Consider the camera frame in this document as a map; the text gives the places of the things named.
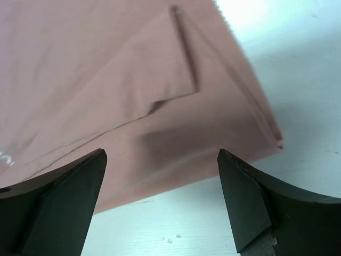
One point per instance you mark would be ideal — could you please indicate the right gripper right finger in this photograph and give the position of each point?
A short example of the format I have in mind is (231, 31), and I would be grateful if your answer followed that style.
(271, 217)

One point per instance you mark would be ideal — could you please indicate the pink printed t-shirt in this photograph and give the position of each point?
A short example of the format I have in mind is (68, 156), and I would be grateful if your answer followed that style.
(161, 86)

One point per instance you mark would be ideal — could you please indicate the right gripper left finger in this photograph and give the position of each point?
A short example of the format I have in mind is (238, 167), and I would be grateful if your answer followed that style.
(51, 213)

